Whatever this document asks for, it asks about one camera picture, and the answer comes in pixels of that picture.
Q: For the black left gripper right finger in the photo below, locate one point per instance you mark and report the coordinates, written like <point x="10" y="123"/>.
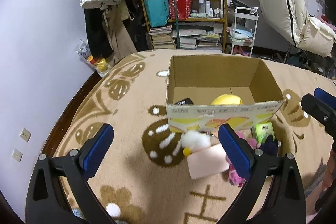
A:
<point x="285" y="201"/>

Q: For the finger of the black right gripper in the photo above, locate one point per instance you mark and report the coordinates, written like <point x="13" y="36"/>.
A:
<point x="325" y="97"/>
<point x="320" y="112"/>

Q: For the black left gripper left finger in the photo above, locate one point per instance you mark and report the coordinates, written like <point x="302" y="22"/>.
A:
<point x="46" y="200"/>

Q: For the pink white flower plush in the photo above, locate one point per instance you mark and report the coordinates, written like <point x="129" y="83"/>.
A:
<point x="240" y="163"/>

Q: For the dark navy plush toy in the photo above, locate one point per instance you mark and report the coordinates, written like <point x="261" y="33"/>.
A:
<point x="270" y="146"/>

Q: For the yellow banana plush pouch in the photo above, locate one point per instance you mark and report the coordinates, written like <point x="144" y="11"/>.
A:
<point x="227" y="99"/>

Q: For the white fluffy penguin plush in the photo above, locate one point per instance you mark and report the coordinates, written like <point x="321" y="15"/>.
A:
<point x="194" y="141"/>

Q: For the black Face tissue pack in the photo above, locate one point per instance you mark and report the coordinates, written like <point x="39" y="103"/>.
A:
<point x="186" y="101"/>

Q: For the person's right hand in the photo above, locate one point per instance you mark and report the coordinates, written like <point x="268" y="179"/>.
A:
<point x="328" y="177"/>

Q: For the green packet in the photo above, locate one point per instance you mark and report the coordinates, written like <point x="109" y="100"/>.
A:
<point x="261" y="131"/>

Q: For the beige patterned carpet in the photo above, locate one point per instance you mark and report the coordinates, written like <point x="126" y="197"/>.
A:
<point x="144" y="177"/>

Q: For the white rolling cart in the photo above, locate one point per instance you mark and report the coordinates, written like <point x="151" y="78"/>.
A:
<point x="242" y="33"/>

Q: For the cardboard box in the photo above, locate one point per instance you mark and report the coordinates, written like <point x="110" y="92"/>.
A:
<point x="202" y="78"/>

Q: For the bag of toys on floor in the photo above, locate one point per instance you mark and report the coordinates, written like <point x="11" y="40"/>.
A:
<point x="99" y="65"/>

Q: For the wooden bookshelf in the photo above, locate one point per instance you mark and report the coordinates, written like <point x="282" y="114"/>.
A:
<point x="222" y="19"/>

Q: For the beige trench coat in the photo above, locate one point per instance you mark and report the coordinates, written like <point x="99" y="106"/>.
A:
<point x="117" y="34"/>

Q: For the red gift bag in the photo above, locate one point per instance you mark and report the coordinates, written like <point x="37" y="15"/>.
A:
<point x="184" y="9"/>

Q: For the stack of books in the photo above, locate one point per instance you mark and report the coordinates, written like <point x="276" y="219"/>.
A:
<point x="161" y="38"/>

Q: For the teal shopping bag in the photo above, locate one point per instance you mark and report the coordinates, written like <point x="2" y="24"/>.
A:
<point x="157" y="12"/>

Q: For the green pole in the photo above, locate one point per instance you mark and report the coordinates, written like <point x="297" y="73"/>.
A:
<point x="177" y="24"/>

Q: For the white wall socket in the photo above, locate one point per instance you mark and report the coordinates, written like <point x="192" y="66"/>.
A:
<point x="25" y="134"/>
<point x="17" y="155"/>

